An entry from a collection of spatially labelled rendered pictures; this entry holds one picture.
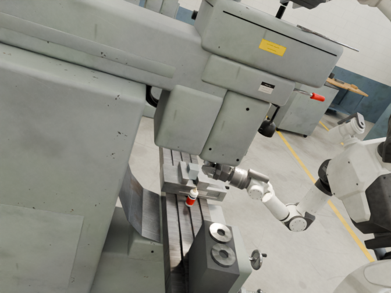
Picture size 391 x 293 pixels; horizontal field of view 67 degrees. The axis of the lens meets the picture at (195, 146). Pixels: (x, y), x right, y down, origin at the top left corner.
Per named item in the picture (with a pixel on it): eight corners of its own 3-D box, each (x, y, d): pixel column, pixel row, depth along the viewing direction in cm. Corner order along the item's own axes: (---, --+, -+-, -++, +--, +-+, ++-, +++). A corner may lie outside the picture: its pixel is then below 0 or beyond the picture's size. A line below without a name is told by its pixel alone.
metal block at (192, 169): (194, 172, 159) (197, 164, 156) (195, 179, 154) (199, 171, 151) (184, 171, 158) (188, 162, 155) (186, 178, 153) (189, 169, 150)
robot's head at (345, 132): (343, 149, 118) (336, 129, 121) (367, 139, 110) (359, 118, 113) (333, 149, 115) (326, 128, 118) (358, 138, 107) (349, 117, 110)
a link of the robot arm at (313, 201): (297, 221, 148) (324, 186, 140) (306, 238, 136) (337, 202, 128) (278, 211, 145) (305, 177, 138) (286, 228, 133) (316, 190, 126)
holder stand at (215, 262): (214, 256, 126) (233, 224, 117) (219, 306, 108) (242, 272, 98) (188, 249, 124) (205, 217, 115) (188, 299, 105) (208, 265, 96)
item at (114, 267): (205, 282, 209) (240, 225, 180) (213, 330, 182) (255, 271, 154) (88, 271, 186) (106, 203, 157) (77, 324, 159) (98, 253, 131)
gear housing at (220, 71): (263, 84, 127) (274, 62, 123) (285, 108, 107) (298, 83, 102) (191, 60, 118) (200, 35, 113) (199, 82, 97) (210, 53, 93)
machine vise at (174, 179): (216, 183, 172) (223, 169, 167) (222, 202, 160) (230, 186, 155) (159, 173, 161) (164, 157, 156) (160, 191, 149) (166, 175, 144)
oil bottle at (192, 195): (192, 202, 151) (199, 186, 146) (192, 207, 148) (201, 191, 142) (184, 200, 150) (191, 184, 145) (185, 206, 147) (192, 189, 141)
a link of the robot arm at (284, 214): (260, 198, 140) (283, 223, 146) (266, 211, 131) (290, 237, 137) (278, 185, 138) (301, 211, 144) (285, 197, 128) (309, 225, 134)
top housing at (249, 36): (292, 68, 126) (312, 31, 118) (322, 92, 104) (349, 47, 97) (189, 31, 113) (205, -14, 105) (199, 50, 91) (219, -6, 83)
